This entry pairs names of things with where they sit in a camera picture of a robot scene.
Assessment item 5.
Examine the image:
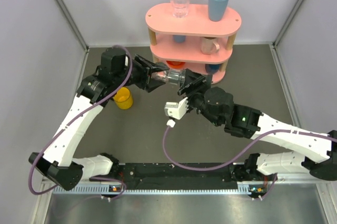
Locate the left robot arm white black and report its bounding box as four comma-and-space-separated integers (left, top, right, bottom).
28, 45, 169, 195

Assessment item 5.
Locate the yellow cup on table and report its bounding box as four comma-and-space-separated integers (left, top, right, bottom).
113, 87, 133, 110

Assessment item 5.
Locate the dark blue cup bottom shelf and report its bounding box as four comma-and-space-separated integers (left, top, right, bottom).
205, 64, 221, 75

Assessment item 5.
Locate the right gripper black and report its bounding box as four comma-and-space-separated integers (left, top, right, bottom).
177, 69, 222, 127

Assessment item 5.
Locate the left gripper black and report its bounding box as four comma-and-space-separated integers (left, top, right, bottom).
114, 54, 169, 92

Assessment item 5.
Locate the orange bowl bottom shelf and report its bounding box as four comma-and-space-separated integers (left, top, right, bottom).
166, 60, 185, 69

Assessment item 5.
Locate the pink three-tier shelf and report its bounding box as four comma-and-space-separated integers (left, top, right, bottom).
145, 3, 242, 83

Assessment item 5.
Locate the clear drinking glass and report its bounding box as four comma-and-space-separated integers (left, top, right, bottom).
170, 0, 190, 18

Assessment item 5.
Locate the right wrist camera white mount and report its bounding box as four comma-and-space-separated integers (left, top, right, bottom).
164, 97, 189, 128

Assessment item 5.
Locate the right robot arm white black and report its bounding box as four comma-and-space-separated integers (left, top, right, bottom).
178, 69, 336, 181

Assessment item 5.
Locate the small blue cup middle shelf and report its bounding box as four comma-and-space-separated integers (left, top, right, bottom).
173, 35, 186, 43

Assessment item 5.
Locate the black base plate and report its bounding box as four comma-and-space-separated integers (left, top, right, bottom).
115, 162, 261, 190

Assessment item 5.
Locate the tall blue plastic cup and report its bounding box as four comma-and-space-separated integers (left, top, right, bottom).
208, 0, 229, 22

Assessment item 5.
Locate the grey slotted cable duct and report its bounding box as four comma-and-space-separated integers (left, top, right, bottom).
53, 184, 265, 196

